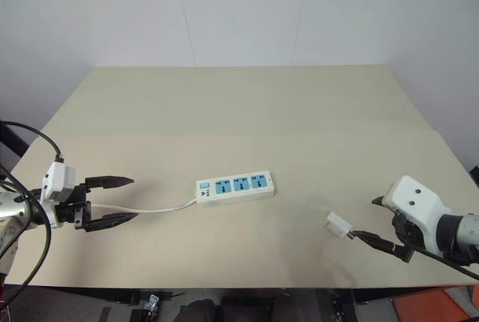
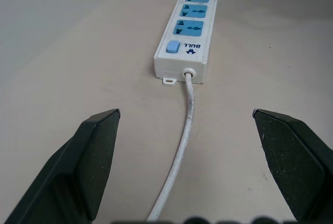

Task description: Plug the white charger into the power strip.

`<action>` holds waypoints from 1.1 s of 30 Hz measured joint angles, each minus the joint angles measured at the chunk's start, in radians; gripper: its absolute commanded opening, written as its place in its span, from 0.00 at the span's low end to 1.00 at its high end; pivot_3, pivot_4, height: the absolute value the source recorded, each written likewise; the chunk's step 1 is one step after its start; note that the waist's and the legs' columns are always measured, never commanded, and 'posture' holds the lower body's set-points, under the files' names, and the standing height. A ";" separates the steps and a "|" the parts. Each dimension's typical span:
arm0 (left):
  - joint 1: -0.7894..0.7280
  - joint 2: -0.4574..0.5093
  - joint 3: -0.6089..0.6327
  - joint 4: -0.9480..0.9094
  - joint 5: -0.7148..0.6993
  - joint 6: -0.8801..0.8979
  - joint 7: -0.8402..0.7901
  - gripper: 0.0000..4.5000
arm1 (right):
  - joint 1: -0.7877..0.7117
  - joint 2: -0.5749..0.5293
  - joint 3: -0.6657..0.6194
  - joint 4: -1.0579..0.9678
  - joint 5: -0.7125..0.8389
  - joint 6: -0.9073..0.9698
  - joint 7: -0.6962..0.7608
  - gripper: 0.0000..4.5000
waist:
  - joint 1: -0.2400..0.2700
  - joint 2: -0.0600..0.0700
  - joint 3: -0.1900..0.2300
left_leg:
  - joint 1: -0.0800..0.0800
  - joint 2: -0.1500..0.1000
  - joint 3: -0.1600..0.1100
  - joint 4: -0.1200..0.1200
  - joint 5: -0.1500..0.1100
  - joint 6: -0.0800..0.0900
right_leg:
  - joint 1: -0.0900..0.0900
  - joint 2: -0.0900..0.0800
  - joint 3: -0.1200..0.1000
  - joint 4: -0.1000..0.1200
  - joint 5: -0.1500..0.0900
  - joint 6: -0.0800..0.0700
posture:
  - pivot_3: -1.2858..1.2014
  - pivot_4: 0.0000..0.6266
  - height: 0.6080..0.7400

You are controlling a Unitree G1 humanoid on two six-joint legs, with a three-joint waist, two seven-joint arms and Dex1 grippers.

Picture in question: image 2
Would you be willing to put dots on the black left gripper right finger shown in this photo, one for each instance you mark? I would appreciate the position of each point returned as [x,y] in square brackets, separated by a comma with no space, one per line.
[294,161]

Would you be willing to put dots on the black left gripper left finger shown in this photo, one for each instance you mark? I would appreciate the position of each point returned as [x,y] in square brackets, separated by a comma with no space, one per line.
[78,166]

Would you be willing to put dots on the white power strip blue sockets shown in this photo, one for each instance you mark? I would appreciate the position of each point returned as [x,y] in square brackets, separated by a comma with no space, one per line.
[187,34]

